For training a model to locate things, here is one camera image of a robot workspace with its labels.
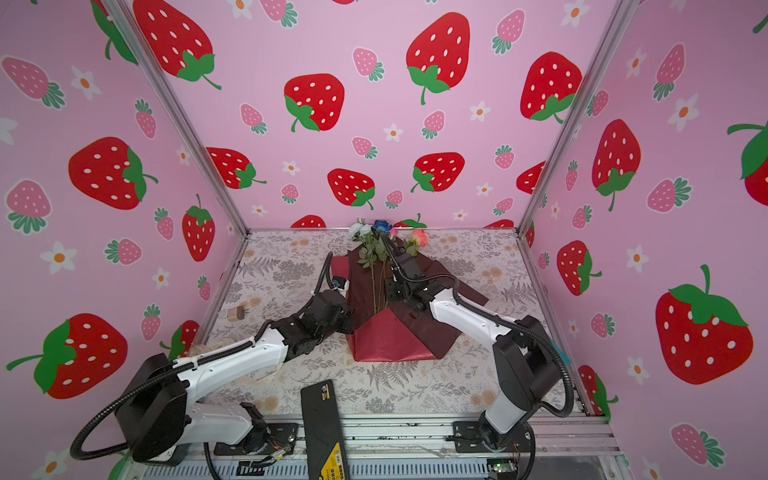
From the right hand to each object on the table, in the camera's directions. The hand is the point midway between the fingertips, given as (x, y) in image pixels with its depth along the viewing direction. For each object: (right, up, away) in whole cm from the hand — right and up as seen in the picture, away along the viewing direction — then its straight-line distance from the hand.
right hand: (389, 283), depth 88 cm
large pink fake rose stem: (+11, +15, +26) cm, 32 cm away
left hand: (-10, -7, -3) cm, 13 cm away
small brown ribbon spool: (-50, -10, +7) cm, 52 cm away
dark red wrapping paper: (-1, -15, +3) cm, 16 cm away
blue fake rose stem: (-3, +20, +24) cm, 32 cm away
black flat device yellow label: (-16, -38, -15) cm, 44 cm away
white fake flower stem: (-7, +8, +23) cm, 25 cm away
